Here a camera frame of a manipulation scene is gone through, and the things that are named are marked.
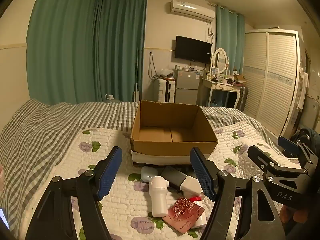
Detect black wall television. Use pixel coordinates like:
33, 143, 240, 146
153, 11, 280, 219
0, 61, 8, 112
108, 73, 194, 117
174, 35, 212, 64

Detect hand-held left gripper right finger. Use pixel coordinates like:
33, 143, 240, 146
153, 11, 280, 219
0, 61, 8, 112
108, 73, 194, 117
190, 147, 285, 240

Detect green corner curtain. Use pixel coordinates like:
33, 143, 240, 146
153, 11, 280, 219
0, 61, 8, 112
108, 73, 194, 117
94, 0, 148, 103

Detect white tube with red cap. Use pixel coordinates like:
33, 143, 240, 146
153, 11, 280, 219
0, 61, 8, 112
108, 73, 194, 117
189, 196, 208, 229

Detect oval white vanity mirror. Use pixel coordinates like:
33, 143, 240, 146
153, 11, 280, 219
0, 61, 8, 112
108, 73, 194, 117
211, 48, 229, 74

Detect white cylindrical bottle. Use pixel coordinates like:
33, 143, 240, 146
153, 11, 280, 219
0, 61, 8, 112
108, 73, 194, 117
149, 176, 170, 217

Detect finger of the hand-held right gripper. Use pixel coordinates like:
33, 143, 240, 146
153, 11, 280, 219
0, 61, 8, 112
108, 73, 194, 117
277, 136, 319, 167
247, 145, 310, 180

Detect small grey fridge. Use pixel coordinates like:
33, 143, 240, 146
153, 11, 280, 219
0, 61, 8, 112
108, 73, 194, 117
174, 69, 200, 105

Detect white dressing table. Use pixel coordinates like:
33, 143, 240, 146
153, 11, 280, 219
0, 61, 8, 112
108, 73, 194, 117
200, 77, 247, 108

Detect dark suitcase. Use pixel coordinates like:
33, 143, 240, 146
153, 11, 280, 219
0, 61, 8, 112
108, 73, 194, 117
235, 86, 249, 111

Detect white air conditioner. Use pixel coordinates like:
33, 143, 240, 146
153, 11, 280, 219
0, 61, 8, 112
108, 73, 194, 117
167, 0, 216, 22

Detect air conditioner cable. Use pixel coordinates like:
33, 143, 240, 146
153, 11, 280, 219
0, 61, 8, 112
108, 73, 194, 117
206, 21, 215, 43

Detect hanging wall cables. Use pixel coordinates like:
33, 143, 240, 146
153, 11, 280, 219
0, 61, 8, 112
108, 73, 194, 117
147, 51, 160, 78

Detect narrow green curtain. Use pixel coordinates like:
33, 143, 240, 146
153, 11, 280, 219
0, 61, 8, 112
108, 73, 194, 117
215, 4, 245, 74

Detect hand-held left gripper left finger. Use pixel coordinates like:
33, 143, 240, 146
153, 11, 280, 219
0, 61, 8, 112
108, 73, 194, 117
25, 146, 123, 240

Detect white louvred wardrobe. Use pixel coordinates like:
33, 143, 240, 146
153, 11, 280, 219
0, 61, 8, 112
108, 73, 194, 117
242, 29, 300, 138

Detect smartphone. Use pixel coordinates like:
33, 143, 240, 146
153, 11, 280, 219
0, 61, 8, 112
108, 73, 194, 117
0, 207, 10, 230

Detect white suitcase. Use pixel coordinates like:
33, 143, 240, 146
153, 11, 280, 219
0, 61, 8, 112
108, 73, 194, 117
157, 78, 177, 103

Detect wide green curtain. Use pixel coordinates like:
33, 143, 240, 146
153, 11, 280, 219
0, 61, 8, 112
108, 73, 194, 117
26, 0, 100, 105

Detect dark cylindrical bottle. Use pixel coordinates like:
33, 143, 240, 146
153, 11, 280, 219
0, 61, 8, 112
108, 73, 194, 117
160, 166, 190, 189

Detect black bag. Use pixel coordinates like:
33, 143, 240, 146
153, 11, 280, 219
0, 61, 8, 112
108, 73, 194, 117
291, 127, 320, 155

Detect pale blue earbuds case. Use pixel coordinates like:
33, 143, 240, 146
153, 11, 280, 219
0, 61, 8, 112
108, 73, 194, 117
140, 166, 159, 182

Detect white plug adapter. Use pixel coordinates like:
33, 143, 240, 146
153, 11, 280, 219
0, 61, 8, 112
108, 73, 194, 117
179, 175, 203, 197

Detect hanging white towel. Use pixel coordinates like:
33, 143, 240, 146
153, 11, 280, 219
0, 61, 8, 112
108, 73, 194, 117
296, 66, 309, 110

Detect floral quilted bed cover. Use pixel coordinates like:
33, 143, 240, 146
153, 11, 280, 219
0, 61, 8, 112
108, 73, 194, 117
19, 121, 303, 240

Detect person's right hand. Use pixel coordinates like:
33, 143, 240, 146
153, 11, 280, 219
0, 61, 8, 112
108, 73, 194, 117
279, 203, 311, 225

